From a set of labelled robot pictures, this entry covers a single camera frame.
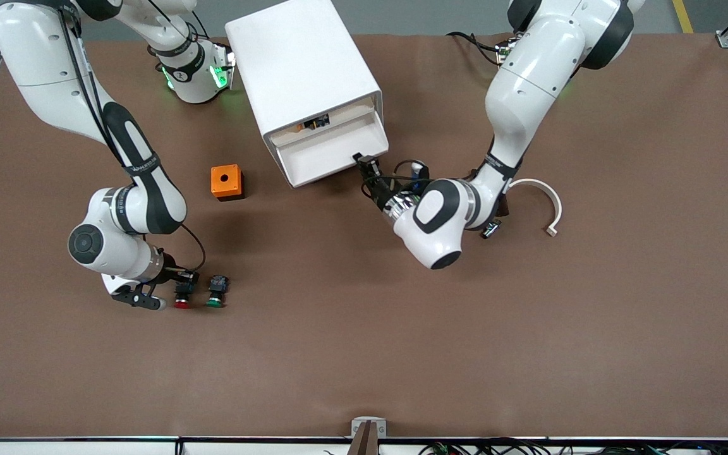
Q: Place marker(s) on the white curved plastic bracket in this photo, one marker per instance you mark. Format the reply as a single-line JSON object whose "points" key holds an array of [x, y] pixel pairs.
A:
{"points": [[553, 202]]}

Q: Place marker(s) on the white plastic drawer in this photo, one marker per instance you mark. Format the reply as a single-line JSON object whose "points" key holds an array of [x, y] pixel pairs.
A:
{"points": [[352, 111], [332, 148]]}

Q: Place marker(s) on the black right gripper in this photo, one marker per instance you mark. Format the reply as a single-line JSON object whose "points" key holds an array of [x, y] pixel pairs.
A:
{"points": [[173, 275]]}

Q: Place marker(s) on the brown table mat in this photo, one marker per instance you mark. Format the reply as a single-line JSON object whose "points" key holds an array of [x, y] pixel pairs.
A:
{"points": [[364, 316]]}

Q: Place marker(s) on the white table edge rail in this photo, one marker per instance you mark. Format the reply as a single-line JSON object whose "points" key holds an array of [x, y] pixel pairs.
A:
{"points": [[86, 448]]}

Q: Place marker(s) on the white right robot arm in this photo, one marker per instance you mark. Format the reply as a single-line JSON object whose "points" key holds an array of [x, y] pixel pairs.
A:
{"points": [[42, 57]]}

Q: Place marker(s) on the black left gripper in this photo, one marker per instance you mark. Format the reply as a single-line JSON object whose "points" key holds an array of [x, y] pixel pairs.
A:
{"points": [[380, 192]]}

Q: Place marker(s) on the brown terminal block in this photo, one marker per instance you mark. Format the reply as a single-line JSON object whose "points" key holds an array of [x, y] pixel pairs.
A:
{"points": [[505, 207]]}

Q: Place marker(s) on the green mushroom push button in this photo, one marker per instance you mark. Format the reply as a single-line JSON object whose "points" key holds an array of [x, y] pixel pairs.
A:
{"points": [[216, 291]]}

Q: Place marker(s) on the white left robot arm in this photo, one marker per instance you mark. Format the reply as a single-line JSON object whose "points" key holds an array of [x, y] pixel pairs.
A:
{"points": [[528, 82]]}

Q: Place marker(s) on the red mushroom push button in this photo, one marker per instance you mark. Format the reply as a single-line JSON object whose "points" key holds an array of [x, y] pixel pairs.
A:
{"points": [[182, 296]]}

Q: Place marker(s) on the small silver metal connector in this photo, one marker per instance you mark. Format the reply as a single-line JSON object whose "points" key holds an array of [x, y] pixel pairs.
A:
{"points": [[491, 231]]}

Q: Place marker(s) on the white drawer cabinet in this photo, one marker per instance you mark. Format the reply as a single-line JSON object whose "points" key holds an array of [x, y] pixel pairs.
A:
{"points": [[294, 57]]}

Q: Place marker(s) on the orange button enclosure box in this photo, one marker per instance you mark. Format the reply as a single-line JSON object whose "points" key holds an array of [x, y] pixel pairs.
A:
{"points": [[225, 180]]}

